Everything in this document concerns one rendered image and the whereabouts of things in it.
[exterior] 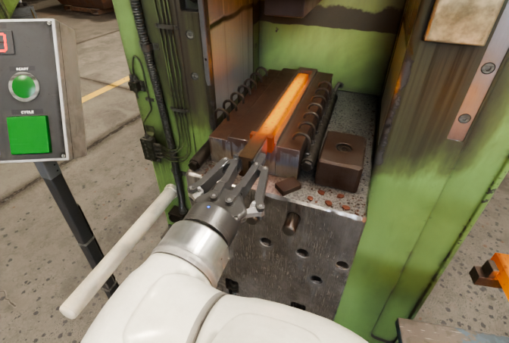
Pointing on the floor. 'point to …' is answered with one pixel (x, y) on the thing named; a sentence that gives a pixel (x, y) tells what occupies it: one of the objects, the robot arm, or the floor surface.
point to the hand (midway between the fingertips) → (254, 154)
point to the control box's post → (72, 215)
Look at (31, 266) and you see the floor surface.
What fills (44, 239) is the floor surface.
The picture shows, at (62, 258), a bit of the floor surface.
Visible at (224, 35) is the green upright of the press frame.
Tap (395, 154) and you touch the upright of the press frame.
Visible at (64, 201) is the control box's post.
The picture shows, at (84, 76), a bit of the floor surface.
